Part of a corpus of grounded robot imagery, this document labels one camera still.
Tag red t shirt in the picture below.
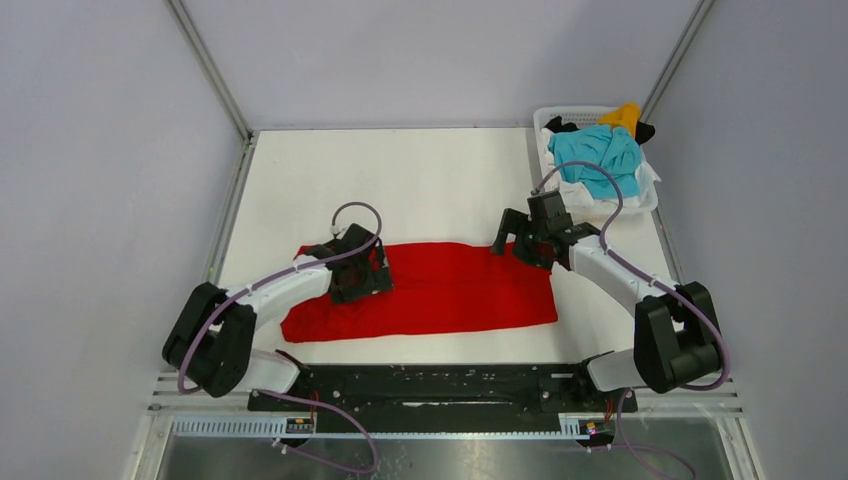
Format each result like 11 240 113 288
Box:
280 242 558 343

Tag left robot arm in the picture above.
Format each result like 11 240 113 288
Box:
162 224 390 411

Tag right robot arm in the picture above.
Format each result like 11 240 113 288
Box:
491 192 729 412

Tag teal t shirt in basket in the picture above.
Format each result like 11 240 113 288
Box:
547 125 642 200

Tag white plastic laundry basket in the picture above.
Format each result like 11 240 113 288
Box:
533 103 660 218

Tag black t shirt in basket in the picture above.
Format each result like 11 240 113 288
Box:
544 116 656 145

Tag yellow t shirt in basket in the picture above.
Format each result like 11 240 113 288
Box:
598 102 641 138

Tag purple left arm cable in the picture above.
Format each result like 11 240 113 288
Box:
176 201 384 475

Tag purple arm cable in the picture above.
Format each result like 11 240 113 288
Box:
176 201 384 475
533 160 732 480

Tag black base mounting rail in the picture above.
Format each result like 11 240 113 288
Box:
247 363 623 427

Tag white slotted cable duct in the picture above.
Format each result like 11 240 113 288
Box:
171 415 590 440

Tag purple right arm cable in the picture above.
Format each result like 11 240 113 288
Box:
533 160 732 480

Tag aluminium frame rails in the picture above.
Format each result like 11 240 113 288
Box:
147 372 744 417

